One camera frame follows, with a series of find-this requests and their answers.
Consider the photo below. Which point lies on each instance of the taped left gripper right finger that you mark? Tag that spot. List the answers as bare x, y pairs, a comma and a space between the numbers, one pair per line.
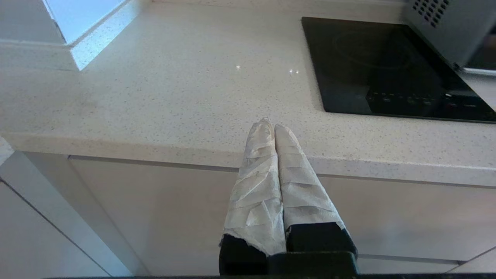
306, 201

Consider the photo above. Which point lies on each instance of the white wide cabinet front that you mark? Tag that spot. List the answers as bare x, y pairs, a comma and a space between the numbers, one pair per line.
155, 213

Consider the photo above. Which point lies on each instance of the white cabinet door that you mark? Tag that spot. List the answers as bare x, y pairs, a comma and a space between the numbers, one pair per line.
23, 248

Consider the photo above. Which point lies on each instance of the white low drawer front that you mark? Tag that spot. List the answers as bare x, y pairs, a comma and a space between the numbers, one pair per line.
407, 266

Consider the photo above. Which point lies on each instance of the silver black microwave oven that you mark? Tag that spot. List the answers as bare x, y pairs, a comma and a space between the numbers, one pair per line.
453, 27

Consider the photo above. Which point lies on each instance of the black glass induction cooktop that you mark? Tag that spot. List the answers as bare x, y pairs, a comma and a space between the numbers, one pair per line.
348, 69

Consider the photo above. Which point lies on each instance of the white cabinet corner panel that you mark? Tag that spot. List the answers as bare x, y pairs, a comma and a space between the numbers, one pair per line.
77, 217

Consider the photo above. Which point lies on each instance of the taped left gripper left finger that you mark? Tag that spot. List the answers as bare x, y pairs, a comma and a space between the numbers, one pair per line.
255, 201

